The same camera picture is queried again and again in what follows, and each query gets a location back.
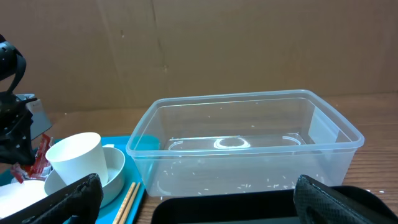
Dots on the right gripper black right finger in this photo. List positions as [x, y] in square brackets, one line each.
[317, 203]

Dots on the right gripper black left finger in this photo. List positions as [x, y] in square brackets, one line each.
[78, 202]

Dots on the clear plastic bin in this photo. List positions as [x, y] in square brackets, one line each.
[241, 143]

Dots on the teal plastic tray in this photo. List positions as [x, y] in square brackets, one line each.
[131, 174]

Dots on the large white dirty plate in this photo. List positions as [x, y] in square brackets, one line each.
[18, 196]

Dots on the wooden chopstick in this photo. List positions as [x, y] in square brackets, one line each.
[124, 203]
[129, 204]

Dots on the wooden chopstick right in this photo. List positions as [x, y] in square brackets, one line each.
[129, 204]

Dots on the black tray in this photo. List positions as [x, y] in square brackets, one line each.
[258, 207]

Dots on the grey bowl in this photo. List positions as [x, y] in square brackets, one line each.
[115, 161]

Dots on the wooden chopstick left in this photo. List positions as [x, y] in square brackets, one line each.
[124, 203]

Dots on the white paper cup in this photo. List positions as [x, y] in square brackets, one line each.
[77, 156]

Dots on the red snack wrapper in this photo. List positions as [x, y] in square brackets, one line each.
[41, 168]

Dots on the grey dishwasher rack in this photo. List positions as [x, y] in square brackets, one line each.
[38, 118]

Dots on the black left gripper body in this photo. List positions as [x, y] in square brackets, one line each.
[12, 64]

